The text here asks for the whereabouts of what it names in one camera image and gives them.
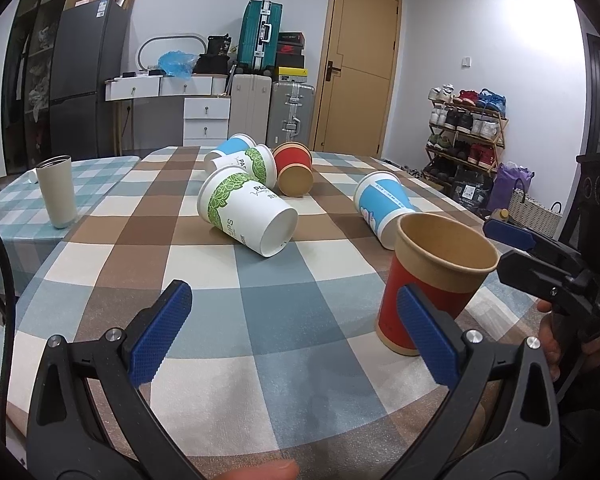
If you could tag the red and brown paper cup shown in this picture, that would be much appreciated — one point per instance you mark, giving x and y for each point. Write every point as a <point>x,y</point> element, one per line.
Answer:
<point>430,280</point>
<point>294,167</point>

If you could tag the group of shoes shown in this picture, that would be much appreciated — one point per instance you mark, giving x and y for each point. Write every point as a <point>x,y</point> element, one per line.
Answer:
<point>467,120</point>

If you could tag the stack of shoe boxes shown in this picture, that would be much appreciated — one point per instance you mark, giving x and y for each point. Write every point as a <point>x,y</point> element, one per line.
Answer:
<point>290,60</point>

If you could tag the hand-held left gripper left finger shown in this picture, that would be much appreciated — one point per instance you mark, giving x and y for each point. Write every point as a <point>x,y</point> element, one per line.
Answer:
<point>160,335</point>

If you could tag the small green leaf paper cup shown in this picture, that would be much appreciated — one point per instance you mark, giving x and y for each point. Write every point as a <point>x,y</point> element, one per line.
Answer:
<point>252,162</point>

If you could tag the oval mirror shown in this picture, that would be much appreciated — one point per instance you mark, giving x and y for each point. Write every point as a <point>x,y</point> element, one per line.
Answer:
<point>147,45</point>

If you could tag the wooden shoe rack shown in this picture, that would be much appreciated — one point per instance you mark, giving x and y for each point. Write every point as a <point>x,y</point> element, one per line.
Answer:
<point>500,130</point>

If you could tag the silver suitcase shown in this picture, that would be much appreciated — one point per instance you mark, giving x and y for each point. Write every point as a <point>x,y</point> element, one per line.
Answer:
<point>290,112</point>

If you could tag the person's right hand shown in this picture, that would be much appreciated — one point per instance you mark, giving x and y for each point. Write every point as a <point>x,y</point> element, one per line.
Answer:
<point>550,345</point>

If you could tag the white suitcase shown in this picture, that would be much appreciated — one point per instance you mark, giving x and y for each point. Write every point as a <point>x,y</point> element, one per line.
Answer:
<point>250,107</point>

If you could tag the white insulated tumbler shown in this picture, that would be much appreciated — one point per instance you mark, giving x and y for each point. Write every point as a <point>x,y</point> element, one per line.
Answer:
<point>56,192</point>

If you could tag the teal suitcase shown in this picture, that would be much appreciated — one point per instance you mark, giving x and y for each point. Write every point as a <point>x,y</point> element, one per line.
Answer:
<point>257,35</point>

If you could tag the blue plastic bag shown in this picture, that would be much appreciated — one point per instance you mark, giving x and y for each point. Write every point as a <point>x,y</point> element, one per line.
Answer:
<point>176,64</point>

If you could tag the brown checked tablecloth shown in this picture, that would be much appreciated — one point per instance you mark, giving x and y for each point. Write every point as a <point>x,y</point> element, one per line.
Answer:
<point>260,300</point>

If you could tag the dark glass cabinet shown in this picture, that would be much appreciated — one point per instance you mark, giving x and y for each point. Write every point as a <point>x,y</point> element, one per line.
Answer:
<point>32,60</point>

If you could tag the person's left hand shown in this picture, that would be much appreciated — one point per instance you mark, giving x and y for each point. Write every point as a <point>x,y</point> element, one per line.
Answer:
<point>265,471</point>

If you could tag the large green leaf paper cup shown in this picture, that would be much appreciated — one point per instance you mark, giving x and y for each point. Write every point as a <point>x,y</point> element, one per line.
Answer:
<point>245,210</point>

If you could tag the grey refrigerator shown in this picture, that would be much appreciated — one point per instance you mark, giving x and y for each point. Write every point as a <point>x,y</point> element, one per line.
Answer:
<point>87,70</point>

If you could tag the purple bag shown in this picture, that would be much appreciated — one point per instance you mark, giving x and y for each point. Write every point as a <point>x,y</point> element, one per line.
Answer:
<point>510,185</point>

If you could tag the white dresser with drawers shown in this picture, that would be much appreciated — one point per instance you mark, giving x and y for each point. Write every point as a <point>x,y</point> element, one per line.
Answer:
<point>200,110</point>

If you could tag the woven basket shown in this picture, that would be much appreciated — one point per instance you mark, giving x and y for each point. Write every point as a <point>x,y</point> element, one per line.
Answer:
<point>532,210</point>

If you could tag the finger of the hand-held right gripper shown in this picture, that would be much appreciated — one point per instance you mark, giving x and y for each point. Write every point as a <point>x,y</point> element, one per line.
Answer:
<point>535,272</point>
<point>510,234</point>

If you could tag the wooden door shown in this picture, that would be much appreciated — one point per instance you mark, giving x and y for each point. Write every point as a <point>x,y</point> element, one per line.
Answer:
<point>355,60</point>

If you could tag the black printed bag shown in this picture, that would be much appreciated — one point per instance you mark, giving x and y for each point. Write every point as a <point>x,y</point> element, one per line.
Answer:
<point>472,187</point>

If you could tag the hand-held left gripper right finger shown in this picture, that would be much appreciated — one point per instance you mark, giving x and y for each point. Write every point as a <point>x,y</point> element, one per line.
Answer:
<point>430,340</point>

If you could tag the blue and white paper cup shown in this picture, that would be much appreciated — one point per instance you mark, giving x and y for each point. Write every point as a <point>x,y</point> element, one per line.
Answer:
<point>380,200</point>
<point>230,146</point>

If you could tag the teal checked tablecloth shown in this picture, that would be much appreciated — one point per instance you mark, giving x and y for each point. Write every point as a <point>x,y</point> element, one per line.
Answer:
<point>15,200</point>

